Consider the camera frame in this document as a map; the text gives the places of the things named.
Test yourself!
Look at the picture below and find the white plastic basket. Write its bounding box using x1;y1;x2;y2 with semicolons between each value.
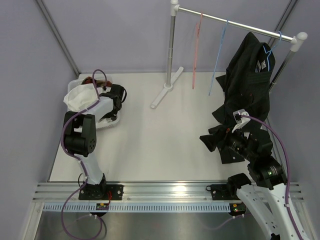
67;79;121;130

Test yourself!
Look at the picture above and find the purple cable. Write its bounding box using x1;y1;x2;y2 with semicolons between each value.
61;69;113;238
239;114;301;238

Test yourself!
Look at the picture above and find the metal clothes rack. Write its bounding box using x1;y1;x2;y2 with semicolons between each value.
150;0;308;109

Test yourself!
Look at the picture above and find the red plaid shirt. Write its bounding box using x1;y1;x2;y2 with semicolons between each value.
81;76;113;88

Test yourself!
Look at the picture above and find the white slotted cable duct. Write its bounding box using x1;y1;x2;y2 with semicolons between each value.
43;202;231;213

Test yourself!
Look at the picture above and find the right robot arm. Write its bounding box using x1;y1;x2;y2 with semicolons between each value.
199;129;309;240

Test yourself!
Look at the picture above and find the pink wire hanger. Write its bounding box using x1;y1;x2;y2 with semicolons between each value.
192;12;203;90

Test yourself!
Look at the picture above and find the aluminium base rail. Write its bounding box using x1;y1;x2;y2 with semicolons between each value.
31;181;305;203

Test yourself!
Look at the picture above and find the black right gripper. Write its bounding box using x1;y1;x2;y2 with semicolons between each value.
199;121;256;162

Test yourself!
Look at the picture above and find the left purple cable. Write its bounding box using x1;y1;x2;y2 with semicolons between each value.
61;69;113;238

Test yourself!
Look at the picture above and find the black pinstripe shirt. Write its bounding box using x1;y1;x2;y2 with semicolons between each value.
208;32;276;165

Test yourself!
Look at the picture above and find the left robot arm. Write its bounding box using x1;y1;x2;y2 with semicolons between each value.
60;84;127;200

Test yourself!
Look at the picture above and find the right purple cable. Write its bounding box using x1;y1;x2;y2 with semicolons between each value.
239;114;301;238

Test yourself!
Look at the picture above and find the blue wire hanger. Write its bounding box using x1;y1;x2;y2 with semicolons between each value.
208;19;229;96
263;30;283;72

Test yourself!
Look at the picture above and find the white shirt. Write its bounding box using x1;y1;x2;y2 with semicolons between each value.
63;83;98;112

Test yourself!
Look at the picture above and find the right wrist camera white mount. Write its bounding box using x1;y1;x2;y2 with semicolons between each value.
231;109;251;133

